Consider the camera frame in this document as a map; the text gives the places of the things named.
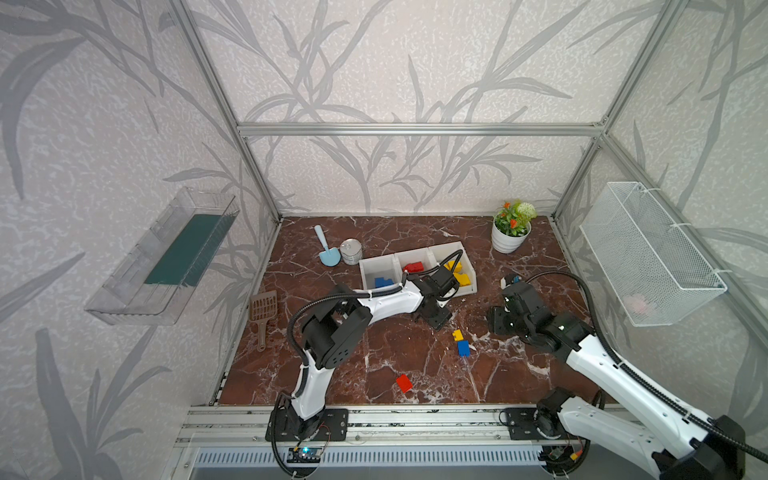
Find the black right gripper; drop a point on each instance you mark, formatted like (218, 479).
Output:
(503, 318)

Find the clear wall shelf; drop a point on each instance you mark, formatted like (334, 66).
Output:
(155, 281)

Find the white wire basket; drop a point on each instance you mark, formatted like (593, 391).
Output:
(655, 270)

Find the red lego brick front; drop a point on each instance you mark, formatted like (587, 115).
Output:
(404, 383)

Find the yellow lego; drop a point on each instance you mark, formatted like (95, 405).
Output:
(463, 279)
(455, 266)

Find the white bin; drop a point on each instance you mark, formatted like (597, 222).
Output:
(386, 267)
(464, 271)
(421, 261)

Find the blue lego brick right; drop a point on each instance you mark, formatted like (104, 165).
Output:
(463, 348)

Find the green artificial plant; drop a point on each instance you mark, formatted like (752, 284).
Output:
(514, 219)

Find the white plant pot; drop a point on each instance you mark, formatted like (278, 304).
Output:
(506, 244)

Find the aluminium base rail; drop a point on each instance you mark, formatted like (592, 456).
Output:
(372, 436)

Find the blue lego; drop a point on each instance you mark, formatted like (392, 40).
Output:
(380, 282)

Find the small red lego brick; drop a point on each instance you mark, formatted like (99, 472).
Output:
(414, 267)

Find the silver tin can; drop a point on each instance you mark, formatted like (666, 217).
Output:
(351, 251)

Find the light blue scoop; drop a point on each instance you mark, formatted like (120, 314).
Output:
(329, 257)

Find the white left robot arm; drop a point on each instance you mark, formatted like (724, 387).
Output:
(326, 331)

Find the white left bin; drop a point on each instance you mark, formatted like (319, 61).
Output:
(386, 267)

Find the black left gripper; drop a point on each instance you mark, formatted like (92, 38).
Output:
(436, 308)

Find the white right bin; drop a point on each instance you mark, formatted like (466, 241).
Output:
(464, 271)

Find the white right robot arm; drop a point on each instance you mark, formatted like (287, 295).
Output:
(631, 415)

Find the brown slotted scoop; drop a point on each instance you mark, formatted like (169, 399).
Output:
(262, 309)

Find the white middle bin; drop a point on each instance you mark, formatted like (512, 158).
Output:
(421, 261)

